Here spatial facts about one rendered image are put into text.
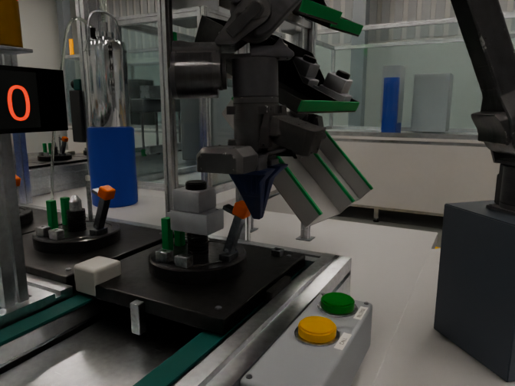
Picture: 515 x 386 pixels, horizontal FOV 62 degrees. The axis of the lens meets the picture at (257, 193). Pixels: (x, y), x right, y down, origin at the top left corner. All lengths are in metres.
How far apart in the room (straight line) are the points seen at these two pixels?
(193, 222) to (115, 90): 0.98
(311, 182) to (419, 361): 0.39
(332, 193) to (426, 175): 3.70
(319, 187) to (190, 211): 0.36
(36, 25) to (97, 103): 11.89
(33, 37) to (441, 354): 12.97
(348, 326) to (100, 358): 0.28
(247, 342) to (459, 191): 4.14
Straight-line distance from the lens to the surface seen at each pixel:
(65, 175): 1.94
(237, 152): 0.46
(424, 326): 0.75
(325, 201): 0.86
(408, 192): 4.60
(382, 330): 0.72
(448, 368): 0.66
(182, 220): 0.61
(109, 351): 0.56
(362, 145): 4.64
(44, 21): 13.55
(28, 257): 0.75
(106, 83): 1.52
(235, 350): 0.46
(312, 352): 0.45
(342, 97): 0.93
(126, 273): 0.63
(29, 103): 0.54
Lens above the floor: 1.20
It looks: 11 degrees down
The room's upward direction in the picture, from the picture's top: straight up
